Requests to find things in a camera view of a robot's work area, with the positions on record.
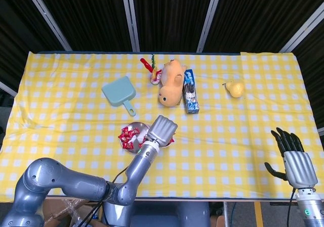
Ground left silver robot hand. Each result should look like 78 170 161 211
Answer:
146 115 178 148

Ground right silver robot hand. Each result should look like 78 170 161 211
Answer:
264 127 318 189

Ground round silver plate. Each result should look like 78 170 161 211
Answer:
120 121 153 154

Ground orange plush toy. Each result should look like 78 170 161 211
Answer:
158 59 188 108

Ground blue cookie box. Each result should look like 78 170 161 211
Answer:
182 69 200 115

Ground colourful feather shuttlecock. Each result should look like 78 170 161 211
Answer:
140 54 163 85

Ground teal plastic dustpan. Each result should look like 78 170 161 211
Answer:
101 75 137 117

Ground yellow checkered tablecloth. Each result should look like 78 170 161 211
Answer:
0 51 324 202

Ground grey robot torso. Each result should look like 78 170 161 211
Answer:
103 200 211 227

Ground yellow pear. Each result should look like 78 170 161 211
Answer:
222 80 246 99

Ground metal table leg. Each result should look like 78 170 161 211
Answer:
222 201 230 227

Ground black pleated curtain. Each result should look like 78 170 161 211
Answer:
0 0 324 137

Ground brown cardboard box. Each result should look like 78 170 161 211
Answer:
42 199 107 227

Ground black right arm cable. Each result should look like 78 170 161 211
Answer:
287 189 298 227

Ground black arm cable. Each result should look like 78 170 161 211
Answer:
287 189 298 227
75 167 129 227

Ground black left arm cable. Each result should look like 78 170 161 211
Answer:
75 167 129 227

